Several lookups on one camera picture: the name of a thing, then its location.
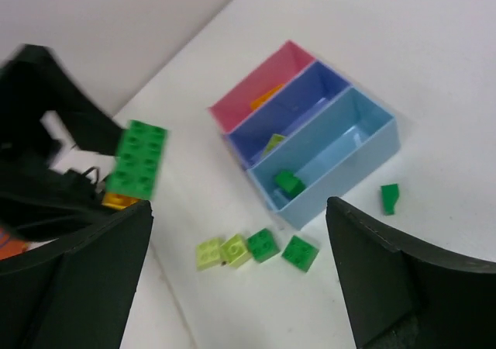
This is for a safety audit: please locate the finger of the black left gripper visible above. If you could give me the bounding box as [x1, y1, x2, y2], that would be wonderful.
[1, 44, 123, 159]

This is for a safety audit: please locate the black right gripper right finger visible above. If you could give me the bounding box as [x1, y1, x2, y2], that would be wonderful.
[325, 197, 495, 348]

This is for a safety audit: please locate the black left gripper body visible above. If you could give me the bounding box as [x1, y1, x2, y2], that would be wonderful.
[1, 143, 112, 241]

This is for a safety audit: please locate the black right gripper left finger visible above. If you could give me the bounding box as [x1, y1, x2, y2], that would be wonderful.
[1, 201, 153, 348]

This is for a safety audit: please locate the yellow curved lego brick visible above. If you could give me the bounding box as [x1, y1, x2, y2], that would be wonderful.
[102, 192, 140, 210]

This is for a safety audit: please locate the green lego plate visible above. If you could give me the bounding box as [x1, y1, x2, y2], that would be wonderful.
[106, 119, 168, 200]

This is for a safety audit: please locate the pale green sloped lego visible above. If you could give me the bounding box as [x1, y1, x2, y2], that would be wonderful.
[260, 133, 285, 157]

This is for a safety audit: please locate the yellow rectangular lego brick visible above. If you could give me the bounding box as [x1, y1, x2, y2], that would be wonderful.
[250, 84, 284, 111]

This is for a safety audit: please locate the orange round lego piece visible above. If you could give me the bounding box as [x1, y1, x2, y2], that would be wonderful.
[0, 229, 29, 260]

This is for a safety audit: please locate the green wedge lego piece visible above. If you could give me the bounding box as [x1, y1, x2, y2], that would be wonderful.
[381, 183, 400, 216]

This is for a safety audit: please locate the green two-by-two lego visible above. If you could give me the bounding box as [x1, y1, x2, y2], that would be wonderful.
[281, 235, 319, 273]

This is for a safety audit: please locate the pale green lego piece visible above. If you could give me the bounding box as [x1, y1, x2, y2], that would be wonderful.
[195, 237, 225, 271]

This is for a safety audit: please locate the small green lego brick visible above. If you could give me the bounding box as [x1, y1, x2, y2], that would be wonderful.
[246, 228, 280, 264]

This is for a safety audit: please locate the lime green lego brick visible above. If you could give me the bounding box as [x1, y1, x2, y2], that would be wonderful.
[220, 234, 252, 268]

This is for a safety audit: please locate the light blue plastic bin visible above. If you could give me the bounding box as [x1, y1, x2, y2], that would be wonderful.
[248, 88, 400, 229]

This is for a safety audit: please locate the pink plastic bin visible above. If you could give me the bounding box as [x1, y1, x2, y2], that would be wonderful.
[208, 40, 315, 134]

